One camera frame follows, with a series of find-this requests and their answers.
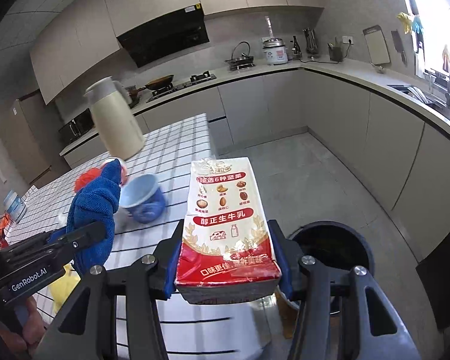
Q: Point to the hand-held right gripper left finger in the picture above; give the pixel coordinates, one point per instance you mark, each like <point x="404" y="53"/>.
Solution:
<point x="174" y="258"/>

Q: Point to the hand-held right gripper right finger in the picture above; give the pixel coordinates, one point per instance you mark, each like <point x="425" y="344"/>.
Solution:
<point x="282" y="258"/>

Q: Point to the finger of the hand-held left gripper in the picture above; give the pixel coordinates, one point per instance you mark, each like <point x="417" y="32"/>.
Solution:
<point x="86" y="238"/>
<point x="41" y="242"/>

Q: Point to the yellow plastic wrapper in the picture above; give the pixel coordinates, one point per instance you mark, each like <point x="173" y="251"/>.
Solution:
<point x="63" y="288"/>

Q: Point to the blue knitted cloth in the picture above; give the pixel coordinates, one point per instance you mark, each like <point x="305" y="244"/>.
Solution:
<point x="93" y="202"/>

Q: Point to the black round trash bin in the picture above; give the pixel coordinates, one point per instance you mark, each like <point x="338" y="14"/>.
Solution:
<point x="333" y="242"/>

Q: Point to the red and white milk carton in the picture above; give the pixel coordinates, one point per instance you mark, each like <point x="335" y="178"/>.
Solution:
<point x="225" y="232"/>

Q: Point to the red plastic bag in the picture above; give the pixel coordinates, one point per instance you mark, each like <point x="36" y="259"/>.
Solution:
<point x="88" y="178"/>

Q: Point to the blue paper cup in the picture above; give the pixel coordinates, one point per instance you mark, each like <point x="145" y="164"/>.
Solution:
<point x="142" y="198"/>

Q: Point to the person's left hand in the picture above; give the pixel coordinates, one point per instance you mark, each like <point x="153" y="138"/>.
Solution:
<point x="33" y="326"/>

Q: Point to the red snack packet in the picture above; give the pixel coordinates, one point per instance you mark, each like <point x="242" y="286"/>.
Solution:
<point x="4" y="227"/>

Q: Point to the white and blue jar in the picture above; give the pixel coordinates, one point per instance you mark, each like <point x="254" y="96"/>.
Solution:
<point x="15" y="206"/>

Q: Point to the brown refrigerator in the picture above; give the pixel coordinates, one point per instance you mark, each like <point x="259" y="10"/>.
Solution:
<point x="26" y="135"/>

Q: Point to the black microwave oven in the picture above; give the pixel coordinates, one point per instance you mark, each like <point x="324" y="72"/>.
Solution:
<point x="77" y="125"/>

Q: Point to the cream thermos jug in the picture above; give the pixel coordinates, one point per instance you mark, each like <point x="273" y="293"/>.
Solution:
<point x="116" y="120"/>

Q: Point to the grey kitchen counter cabinets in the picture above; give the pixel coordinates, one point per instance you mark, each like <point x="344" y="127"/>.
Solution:
<point x="341" y="120"/>

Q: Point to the black wok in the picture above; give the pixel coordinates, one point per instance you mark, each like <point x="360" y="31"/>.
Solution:
<point x="158" y="81"/>

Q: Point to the built-in gas stove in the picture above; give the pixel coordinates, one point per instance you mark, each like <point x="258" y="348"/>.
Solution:
<point x="195" y="80"/>

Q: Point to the portable gas burner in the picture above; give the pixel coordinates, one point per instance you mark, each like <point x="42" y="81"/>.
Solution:
<point x="242" y="65"/>

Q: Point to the white rice cooker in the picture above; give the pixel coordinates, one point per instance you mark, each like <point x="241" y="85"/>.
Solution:
<point x="275" y="53"/>

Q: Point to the steel kettle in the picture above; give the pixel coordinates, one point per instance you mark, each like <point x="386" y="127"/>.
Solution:
<point x="242" y="55"/>

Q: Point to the dark glass bottle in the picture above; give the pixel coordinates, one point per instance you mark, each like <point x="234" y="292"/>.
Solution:
<point x="296" y="49"/>

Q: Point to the black utensil holder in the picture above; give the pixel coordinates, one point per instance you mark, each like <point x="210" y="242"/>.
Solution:
<point x="335" y="53"/>

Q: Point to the steel kitchen sink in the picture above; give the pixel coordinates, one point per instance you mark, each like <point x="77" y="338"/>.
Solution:
<point x="416" y="93"/>

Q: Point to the black range hood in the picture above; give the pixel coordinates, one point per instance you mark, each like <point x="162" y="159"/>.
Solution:
<point x="165" y="33"/>

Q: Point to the beige cutting board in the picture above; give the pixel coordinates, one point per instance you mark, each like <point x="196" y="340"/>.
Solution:
<point x="377" y="45"/>

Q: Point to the black cleaver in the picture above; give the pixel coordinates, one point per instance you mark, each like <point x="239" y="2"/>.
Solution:
<point x="398" y="47"/>

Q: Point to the yellow rubber glove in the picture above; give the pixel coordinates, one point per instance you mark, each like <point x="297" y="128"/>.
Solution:
<point x="405" y="22"/>

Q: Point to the blue rubber glove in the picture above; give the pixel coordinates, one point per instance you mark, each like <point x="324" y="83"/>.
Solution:
<point x="418" y="25"/>

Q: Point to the bright window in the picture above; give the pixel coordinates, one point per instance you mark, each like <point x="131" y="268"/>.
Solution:
<point x="435" y="18"/>

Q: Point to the white wall outlet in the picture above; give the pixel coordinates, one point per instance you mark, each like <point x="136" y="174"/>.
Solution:
<point x="347" y="39"/>

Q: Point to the beige wall cabinets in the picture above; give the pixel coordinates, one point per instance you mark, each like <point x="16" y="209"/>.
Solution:
<point x="135" y="11"/>

